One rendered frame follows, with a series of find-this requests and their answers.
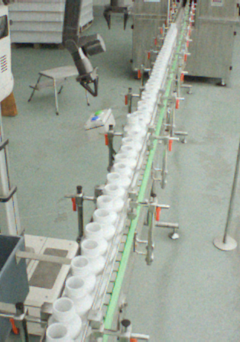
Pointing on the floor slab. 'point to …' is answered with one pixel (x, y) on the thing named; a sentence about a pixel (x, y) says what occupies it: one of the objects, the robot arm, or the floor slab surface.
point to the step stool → (56, 81)
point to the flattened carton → (8, 105)
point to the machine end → (141, 36)
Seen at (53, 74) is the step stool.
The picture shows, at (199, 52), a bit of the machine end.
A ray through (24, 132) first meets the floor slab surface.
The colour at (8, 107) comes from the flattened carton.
